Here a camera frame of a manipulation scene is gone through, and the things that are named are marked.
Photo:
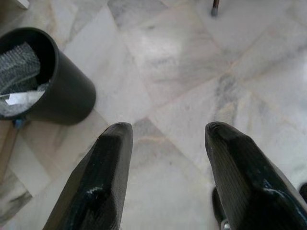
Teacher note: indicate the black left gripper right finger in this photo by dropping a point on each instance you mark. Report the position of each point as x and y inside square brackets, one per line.
[247, 182]

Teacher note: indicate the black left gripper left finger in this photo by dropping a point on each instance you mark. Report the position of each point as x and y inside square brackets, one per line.
[103, 182]

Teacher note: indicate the black round rubbish bin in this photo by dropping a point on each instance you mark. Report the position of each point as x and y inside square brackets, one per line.
[69, 95]

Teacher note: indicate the small blue object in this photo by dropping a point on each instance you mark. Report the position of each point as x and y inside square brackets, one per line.
[19, 122]

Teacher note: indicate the white crumpled paper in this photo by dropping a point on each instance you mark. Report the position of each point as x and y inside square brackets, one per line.
[21, 99]

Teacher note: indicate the thin furniture leg grey foot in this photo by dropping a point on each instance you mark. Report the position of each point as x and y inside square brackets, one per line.
[215, 7]

